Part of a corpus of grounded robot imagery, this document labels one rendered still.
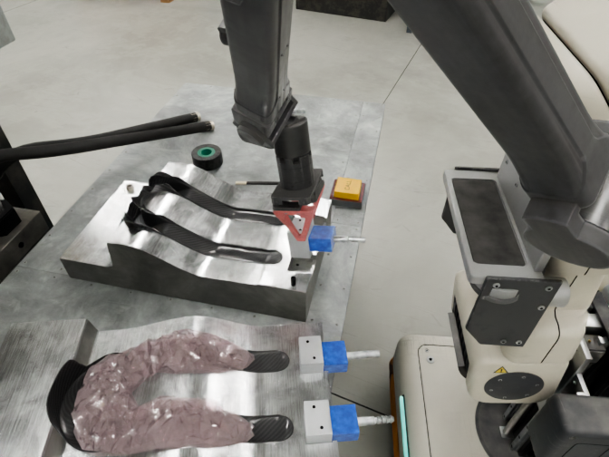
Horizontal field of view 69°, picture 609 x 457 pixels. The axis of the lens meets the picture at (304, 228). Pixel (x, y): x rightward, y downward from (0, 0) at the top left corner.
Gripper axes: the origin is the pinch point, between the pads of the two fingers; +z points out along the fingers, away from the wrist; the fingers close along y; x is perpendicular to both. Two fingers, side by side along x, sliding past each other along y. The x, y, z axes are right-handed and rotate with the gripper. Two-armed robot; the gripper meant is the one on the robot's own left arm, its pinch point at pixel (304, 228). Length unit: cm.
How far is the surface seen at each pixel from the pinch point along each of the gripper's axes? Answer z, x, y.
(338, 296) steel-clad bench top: 17.9, 4.1, -2.5
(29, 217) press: 6, -72, -10
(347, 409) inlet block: 15.8, 10.3, 23.4
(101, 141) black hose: -6, -58, -26
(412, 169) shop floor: 75, 11, -174
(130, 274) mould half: 7.7, -34.3, 6.3
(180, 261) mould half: 4.6, -23.0, 5.4
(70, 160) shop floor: 49, -181, -135
